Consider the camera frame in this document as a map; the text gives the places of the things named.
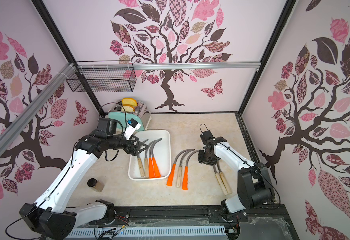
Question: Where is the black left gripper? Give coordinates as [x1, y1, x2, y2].
[106, 132, 148, 156]

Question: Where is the orange handle sickle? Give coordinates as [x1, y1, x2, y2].
[152, 138, 162, 178]
[182, 150, 199, 191]
[166, 160, 179, 187]
[149, 140, 157, 179]

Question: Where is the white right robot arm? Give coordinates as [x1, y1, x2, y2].
[198, 131, 275, 214]

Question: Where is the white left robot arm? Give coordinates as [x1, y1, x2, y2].
[20, 136, 147, 240]

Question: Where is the white plastic storage tray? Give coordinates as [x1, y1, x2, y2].
[128, 130, 172, 181]

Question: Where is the mint green toaster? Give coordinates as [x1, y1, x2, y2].
[107, 101, 152, 131]

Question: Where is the yellow bread slice front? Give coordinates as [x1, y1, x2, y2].
[122, 105, 136, 113]

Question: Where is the yellow bread slice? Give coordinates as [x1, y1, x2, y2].
[122, 105, 136, 113]
[122, 98, 139, 107]

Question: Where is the yellow bread slice back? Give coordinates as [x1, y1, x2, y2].
[122, 98, 139, 107]

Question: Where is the small glass spice jar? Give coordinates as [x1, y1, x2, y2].
[87, 178, 105, 193]

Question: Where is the black wire basket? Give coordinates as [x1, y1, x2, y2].
[66, 60, 137, 93]

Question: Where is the black base frame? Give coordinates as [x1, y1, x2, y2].
[39, 203, 300, 240]

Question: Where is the aluminium rail back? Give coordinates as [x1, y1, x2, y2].
[77, 61, 261, 70]

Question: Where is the aluminium rail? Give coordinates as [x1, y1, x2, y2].
[0, 63, 76, 157]
[77, 61, 261, 70]

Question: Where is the white vented cable duct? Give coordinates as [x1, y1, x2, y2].
[66, 226, 226, 240]

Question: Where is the aluminium rail left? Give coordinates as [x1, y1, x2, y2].
[0, 63, 76, 157]

